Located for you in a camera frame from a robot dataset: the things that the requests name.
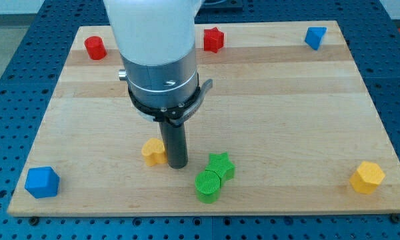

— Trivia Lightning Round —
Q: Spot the green cylinder block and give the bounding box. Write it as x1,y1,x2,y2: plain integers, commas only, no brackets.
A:
195,170,221,204

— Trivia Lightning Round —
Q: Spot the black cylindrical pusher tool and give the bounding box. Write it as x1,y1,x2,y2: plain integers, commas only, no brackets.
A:
159,122,188,169

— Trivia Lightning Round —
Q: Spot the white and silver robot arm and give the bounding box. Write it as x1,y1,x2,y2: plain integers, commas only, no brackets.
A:
104,0,204,109

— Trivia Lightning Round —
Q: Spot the red cylinder block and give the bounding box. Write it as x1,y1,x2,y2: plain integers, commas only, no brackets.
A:
84,36,107,60

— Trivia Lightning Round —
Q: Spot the yellow hexagon block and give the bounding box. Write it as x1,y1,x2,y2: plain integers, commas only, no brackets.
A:
349,161,386,195

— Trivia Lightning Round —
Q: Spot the wooden board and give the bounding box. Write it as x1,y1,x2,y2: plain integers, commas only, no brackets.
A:
7,21,400,217

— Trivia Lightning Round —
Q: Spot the red star block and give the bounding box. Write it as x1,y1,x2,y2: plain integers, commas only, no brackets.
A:
203,27,225,53

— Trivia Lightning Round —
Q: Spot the black clamp ring with lever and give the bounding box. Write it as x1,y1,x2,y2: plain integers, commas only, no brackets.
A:
127,78,213,128

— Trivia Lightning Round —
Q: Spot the blue hexagon block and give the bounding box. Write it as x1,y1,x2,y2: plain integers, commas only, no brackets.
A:
24,166,60,199

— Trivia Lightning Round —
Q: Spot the yellow heart block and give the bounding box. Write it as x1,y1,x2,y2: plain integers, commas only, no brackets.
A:
141,138,168,167

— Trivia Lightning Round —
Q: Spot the green star block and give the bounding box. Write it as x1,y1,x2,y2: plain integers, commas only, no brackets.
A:
205,152,235,186

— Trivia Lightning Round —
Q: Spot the blue triangle block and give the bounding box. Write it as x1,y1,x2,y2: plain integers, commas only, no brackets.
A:
304,27,327,51

